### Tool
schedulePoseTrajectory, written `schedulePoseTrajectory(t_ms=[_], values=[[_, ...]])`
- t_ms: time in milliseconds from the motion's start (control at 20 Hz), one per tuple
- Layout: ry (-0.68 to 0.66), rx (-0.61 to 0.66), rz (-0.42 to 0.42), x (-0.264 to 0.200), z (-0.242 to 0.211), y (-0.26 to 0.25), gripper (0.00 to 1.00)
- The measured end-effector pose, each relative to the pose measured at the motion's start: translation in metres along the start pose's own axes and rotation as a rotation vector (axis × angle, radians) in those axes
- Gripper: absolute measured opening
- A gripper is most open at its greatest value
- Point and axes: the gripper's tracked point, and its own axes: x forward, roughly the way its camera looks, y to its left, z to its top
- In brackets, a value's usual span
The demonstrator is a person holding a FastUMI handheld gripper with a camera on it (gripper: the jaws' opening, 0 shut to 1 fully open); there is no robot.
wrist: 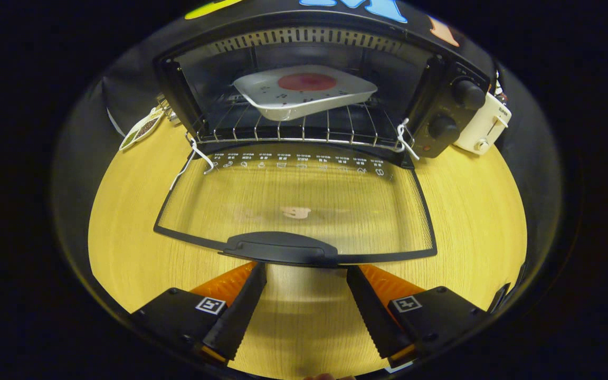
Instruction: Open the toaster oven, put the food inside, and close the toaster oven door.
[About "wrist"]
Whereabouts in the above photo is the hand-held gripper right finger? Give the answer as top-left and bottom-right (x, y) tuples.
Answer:
(346, 264), (489, 369)

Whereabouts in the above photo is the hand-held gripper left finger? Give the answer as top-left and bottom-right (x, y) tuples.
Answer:
(131, 261), (268, 367)

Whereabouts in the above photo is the white square plate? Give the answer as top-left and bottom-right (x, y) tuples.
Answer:
(233, 65), (378, 122)

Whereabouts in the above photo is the black toaster oven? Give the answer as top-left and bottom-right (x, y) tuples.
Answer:
(154, 11), (497, 267)

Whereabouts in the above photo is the pink ham slice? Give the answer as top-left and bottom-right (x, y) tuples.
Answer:
(278, 73), (337, 91)

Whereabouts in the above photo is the metal oven rack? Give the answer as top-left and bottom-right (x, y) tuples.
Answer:
(185, 99), (416, 155)

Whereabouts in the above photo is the white toaster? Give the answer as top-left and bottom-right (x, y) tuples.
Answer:
(453, 92), (512, 156)

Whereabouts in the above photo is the divided dish of beans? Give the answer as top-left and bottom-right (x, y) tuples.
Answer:
(119, 107), (165, 151)

